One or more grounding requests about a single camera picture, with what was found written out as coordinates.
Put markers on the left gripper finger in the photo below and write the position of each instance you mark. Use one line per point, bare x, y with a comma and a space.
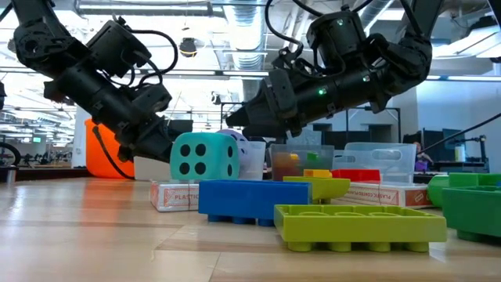
152, 141
126, 153

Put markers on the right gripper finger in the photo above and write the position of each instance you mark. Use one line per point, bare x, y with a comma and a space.
270, 131
250, 115

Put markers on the purple foam dice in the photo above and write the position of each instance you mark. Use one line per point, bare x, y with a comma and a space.
229, 133

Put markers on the yellow toy brick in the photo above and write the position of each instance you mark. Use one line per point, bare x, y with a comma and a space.
317, 173
293, 156

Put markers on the large red toy brick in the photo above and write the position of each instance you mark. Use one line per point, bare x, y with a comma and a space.
283, 166

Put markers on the teal foam dice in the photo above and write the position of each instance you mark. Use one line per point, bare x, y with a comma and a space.
192, 138

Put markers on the long green toy brick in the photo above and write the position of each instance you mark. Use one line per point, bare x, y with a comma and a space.
312, 156

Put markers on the orange-red playing card deck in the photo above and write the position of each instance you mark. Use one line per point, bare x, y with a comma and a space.
172, 196

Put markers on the lime toy brick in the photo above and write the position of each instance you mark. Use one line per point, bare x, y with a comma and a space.
329, 188
352, 229

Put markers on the small red toy brick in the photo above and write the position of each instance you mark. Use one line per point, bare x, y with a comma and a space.
356, 175

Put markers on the pink playing card deck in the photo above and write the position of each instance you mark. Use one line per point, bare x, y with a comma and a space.
391, 196

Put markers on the green rounded toy brick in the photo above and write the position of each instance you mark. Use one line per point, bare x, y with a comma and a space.
438, 192

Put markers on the dark green brick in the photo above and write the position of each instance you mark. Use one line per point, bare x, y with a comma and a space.
473, 213

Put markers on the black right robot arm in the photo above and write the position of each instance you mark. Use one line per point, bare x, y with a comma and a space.
403, 58

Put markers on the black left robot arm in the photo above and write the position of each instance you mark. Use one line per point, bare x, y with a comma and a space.
78, 84

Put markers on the smoky grey plastic bin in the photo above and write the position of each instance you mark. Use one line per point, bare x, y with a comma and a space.
282, 149

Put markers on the white opaque plastic bin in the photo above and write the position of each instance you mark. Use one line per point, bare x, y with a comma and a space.
148, 170

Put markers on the black background monitor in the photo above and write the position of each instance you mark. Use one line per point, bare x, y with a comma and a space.
182, 126

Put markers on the clear plastic bin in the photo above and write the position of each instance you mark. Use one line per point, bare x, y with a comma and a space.
256, 164
403, 172

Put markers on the orange pumpkin face bucket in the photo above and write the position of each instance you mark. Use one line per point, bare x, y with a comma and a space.
89, 156

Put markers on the blue flat toy brick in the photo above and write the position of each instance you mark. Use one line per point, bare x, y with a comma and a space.
250, 197

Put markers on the bicycle wheel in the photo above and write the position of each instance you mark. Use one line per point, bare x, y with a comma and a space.
9, 150

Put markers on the lime flat toy brick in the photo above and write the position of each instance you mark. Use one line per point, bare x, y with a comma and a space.
352, 229

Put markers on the black diagonal pole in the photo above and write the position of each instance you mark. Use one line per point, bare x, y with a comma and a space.
462, 133

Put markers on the white bottle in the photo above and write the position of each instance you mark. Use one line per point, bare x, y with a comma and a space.
460, 153

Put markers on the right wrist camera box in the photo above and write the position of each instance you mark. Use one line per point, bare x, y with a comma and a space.
289, 62

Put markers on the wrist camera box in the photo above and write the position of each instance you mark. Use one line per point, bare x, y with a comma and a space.
117, 47
289, 62

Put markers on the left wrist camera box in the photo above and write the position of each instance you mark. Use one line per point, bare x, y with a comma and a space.
117, 47

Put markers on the black ceiling camera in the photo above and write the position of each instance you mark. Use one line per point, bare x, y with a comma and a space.
188, 47

